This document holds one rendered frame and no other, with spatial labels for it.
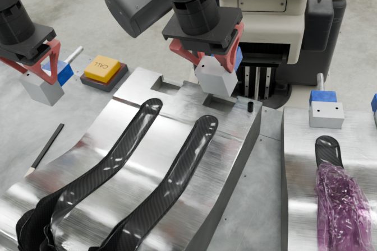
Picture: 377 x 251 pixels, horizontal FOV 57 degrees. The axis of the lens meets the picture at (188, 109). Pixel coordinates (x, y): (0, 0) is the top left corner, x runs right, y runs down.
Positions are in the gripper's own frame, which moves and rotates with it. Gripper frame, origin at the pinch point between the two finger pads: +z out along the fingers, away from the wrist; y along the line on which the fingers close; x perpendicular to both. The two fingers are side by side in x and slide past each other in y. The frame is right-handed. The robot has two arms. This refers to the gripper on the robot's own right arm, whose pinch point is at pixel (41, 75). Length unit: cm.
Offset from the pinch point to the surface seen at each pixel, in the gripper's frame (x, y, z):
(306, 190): -0.3, 47.1, 5.8
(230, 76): 10.8, 31.3, -0.7
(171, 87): 12.8, 18.1, 8.6
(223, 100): 12.7, 29.0, 7.9
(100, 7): 137, -122, 97
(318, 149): 10.0, 47.1, 9.9
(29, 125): -3.1, -9.1, 15.2
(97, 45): 99, -96, 97
